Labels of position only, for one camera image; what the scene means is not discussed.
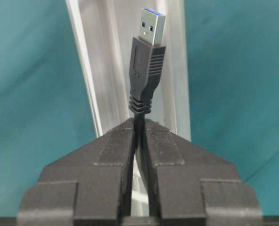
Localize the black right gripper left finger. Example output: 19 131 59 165
17 118 135 226

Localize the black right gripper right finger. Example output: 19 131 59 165
144 120 263 226

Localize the black USB cable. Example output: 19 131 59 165
128 8 167 189

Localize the aluminium rail profile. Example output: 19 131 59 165
65 0 193 210

